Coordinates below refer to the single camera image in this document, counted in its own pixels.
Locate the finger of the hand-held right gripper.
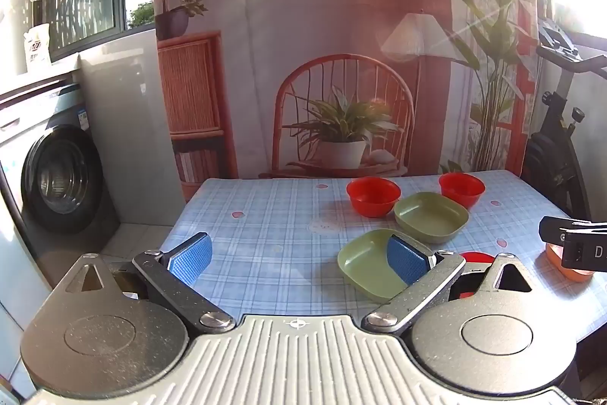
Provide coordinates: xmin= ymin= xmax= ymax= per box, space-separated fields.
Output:
xmin=539 ymin=216 xmax=607 ymax=244

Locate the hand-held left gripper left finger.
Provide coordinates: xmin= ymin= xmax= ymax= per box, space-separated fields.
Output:
xmin=64 ymin=232 xmax=236 ymax=336

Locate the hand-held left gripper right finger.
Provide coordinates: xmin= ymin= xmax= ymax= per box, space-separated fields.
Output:
xmin=361 ymin=234 xmax=540 ymax=336

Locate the orange plastic bowl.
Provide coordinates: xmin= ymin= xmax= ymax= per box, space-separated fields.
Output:
xmin=545 ymin=243 xmax=596 ymax=283

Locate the green square plate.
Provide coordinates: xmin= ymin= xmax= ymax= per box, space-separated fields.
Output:
xmin=337 ymin=229 xmax=434 ymax=304
xmin=393 ymin=191 xmax=470 ymax=244

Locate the red plastic bowl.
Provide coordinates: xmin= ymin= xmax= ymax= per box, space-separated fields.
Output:
xmin=448 ymin=251 xmax=497 ymax=300
xmin=346 ymin=176 xmax=402 ymax=218
xmin=439 ymin=172 xmax=486 ymax=210

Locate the black exercise bike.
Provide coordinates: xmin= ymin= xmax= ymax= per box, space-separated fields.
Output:
xmin=521 ymin=18 xmax=607 ymax=223

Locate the blue plaid tablecloth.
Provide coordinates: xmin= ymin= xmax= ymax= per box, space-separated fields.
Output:
xmin=160 ymin=170 xmax=607 ymax=342

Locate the grey washing machine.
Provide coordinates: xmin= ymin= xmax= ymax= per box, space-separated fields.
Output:
xmin=0 ymin=82 xmax=120 ymax=287

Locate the white printed bag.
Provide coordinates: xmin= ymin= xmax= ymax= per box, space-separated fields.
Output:
xmin=24 ymin=24 xmax=52 ymax=74

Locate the printed backdrop cloth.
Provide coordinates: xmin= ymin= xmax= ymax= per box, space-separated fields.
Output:
xmin=154 ymin=0 xmax=542 ymax=198

